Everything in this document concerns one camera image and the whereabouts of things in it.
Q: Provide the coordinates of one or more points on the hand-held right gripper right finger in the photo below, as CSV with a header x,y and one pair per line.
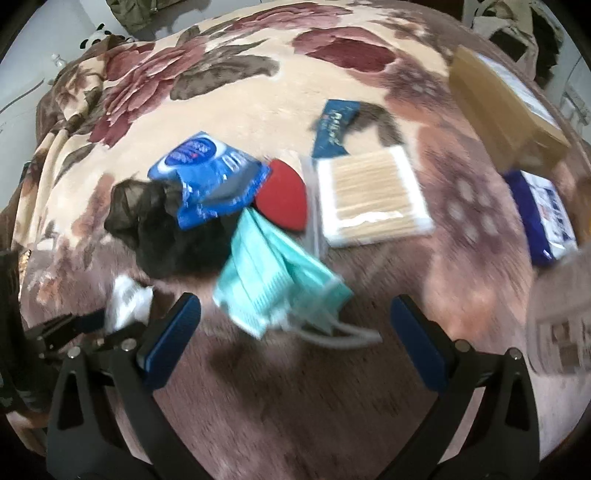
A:
x,y
418,337

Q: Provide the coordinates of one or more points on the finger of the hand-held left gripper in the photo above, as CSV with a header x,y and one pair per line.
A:
x,y
122,334
69,325

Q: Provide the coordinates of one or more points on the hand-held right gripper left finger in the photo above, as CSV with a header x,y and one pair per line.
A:
x,y
173,332

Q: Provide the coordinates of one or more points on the white tissue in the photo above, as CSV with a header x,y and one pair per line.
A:
x,y
127,300

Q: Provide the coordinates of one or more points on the black sheer cloth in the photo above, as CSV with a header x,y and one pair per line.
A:
x,y
152,240

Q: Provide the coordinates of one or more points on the green face mask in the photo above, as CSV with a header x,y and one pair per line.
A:
x,y
258,272

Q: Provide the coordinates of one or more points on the red makeup sponge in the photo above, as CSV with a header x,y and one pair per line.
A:
x,y
281,194

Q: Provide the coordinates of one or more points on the blue wet wipes packet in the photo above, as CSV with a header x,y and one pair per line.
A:
x,y
203,157

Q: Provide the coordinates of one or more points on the clear plastic packet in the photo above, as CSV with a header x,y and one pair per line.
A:
x,y
558,314

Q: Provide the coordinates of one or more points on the clear cotton swab box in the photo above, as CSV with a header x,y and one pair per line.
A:
x,y
369,194

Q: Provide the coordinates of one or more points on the blue and white packet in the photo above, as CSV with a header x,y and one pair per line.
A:
x,y
545,217

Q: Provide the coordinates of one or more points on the dark blue packet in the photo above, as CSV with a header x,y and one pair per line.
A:
x,y
334,127

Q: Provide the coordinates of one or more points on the clear plastic bottle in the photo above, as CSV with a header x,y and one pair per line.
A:
x,y
58,63

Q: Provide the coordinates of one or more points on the brown cardboard box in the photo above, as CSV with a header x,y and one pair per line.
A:
x,y
489,106

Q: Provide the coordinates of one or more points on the panda plush toy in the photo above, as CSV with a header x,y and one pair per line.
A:
x,y
94,39

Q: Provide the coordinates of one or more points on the olive green jacket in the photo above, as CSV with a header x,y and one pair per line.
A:
x,y
134,11

